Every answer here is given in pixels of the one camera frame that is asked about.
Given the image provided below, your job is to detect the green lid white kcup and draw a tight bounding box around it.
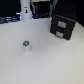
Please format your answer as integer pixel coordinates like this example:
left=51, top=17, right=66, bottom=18
left=23, top=41, right=30, bottom=53

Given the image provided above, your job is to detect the black kcup holder drawer box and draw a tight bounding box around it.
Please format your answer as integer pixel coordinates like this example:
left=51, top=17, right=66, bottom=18
left=50, top=14, right=75, bottom=40

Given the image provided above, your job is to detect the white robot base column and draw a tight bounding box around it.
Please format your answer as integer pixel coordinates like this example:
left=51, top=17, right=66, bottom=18
left=20, top=0, right=32, bottom=20

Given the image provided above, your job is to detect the dark background equipment center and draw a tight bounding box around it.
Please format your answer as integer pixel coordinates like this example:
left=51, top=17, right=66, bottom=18
left=30, top=0, right=58, bottom=19

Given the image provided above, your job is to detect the dark background equipment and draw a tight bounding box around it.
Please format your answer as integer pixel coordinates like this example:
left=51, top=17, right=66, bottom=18
left=30, top=0, right=58, bottom=19
left=0, top=0, right=21, bottom=24

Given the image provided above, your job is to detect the dark background equipment left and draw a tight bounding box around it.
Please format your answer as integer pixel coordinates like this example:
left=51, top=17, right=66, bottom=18
left=0, top=0, right=21, bottom=24

